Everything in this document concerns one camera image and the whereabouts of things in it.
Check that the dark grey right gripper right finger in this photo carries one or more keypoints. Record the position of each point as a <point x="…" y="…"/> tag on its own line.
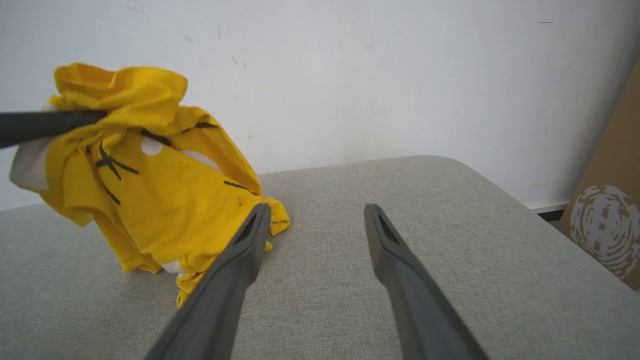
<point x="420" y="310"/>

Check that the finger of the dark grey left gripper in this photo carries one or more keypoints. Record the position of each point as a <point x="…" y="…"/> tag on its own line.
<point x="40" y="126"/>

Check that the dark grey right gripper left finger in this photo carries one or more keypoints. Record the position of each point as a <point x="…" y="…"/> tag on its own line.
<point x="215" y="300"/>

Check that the yellow garment with black print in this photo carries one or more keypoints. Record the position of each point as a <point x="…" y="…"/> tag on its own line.
<point x="175" y="200"/>

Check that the white baseboard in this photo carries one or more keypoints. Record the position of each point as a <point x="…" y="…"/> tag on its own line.
<point x="547" y="205"/>

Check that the brown cardboard box, white print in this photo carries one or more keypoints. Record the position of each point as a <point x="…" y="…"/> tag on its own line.
<point x="620" y="160"/>

